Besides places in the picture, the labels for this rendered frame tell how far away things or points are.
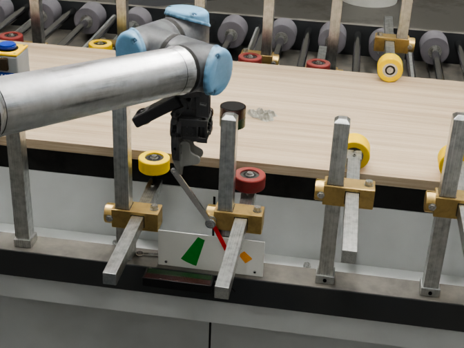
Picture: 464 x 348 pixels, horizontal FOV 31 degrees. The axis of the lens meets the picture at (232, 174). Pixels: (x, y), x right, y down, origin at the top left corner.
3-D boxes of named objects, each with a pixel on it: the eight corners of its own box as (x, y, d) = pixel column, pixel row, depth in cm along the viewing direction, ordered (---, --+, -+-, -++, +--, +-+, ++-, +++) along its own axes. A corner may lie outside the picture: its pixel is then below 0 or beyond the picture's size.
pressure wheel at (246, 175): (261, 221, 205) (264, 181, 199) (229, 218, 206) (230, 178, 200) (264, 206, 212) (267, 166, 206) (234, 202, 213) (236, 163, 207)
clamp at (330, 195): (372, 211, 187) (375, 192, 185) (313, 205, 189) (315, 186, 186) (372, 198, 192) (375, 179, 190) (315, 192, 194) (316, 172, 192)
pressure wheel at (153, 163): (175, 196, 214) (176, 157, 209) (150, 205, 210) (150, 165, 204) (158, 184, 220) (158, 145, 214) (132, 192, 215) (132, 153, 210)
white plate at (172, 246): (262, 277, 200) (264, 243, 196) (157, 264, 203) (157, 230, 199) (262, 276, 201) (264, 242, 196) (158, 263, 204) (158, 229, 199)
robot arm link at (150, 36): (152, 41, 151) (196, 25, 159) (107, 26, 157) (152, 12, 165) (152, 88, 155) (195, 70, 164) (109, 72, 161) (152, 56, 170)
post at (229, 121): (228, 293, 205) (236, 117, 183) (214, 291, 206) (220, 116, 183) (230, 285, 209) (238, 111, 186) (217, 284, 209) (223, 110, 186)
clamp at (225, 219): (261, 235, 195) (262, 217, 193) (204, 228, 197) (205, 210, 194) (264, 222, 200) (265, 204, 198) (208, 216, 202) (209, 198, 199)
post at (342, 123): (329, 300, 202) (350, 121, 179) (315, 298, 202) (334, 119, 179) (330, 291, 205) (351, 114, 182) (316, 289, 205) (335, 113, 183)
